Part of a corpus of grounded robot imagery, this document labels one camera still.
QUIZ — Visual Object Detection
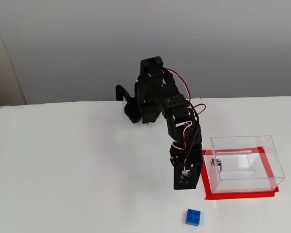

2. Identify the transparent plastic box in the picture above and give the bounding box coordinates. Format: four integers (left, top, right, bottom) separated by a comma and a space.
205, 135, 286, 195

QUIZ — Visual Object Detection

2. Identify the long red white servo cable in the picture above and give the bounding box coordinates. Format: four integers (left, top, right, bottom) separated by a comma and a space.
163, 68, 207, 115

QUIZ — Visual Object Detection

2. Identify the blue lego brick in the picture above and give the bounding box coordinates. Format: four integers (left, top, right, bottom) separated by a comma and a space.
185, 208, 201, 228

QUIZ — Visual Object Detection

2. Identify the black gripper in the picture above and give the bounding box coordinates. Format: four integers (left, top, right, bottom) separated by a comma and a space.
169, 142, 204, 191

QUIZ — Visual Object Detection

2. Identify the red tape frame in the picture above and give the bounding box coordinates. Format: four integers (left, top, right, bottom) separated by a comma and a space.
201, 147, 280, 201

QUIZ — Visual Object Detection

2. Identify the short red white servo cable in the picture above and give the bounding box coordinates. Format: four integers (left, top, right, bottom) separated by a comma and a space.
171, 121, 197, 175

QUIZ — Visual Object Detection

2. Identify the black table clamp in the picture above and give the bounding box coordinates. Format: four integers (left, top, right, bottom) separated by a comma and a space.
115, 84, 139, 125

